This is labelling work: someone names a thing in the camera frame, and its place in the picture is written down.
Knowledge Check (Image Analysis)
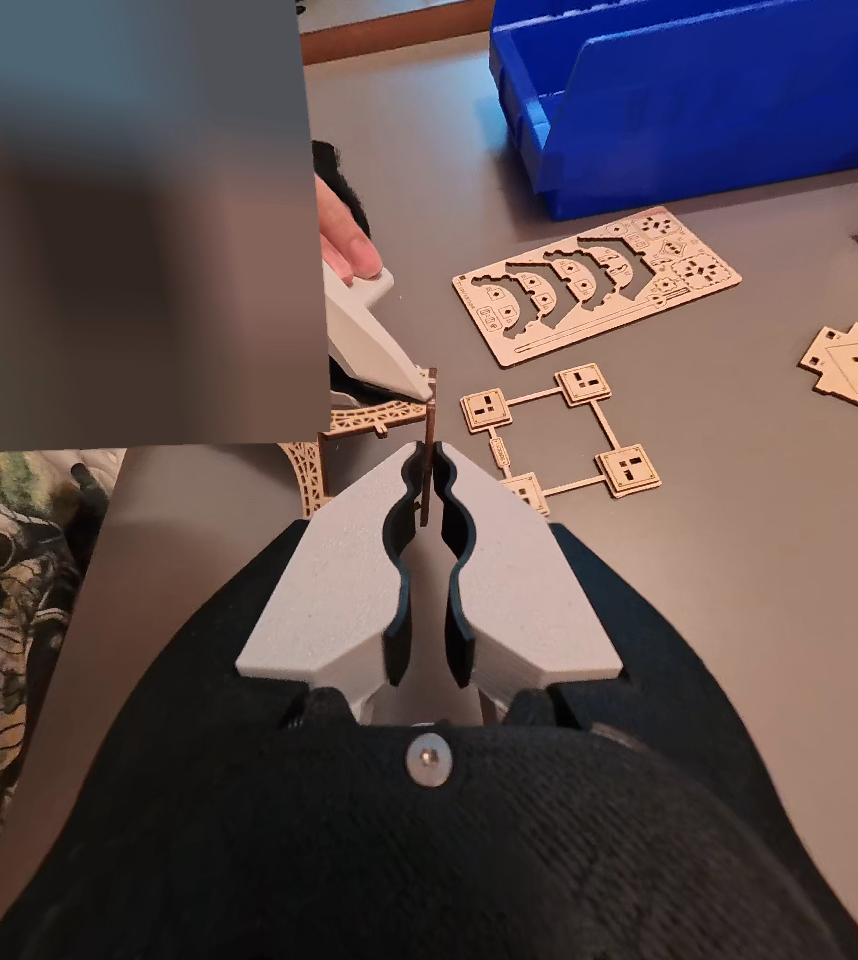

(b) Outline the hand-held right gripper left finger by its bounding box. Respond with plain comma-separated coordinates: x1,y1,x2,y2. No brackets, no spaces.
236,441,424,724

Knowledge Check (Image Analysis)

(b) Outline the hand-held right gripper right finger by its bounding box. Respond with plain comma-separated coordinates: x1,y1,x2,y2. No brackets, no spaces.
433,441,624,715

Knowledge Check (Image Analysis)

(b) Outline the wooden lattice tower side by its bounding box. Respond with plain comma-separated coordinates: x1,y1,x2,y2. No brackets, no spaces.
420,367,439,528
279,367,439,520

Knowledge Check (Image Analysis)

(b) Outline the person's left hand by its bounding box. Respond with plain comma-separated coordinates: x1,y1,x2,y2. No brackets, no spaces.
315,174,385,286

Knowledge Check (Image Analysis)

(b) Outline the wooden sheet with arch cutouts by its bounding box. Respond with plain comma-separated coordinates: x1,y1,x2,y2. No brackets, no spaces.
453,206,743,369

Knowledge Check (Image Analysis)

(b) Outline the blue plastic bin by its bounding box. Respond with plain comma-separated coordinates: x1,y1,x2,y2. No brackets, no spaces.
489,0,858,223

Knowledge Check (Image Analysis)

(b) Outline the wooden square frame with pads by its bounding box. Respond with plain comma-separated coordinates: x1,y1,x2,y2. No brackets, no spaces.
460,363,663,520

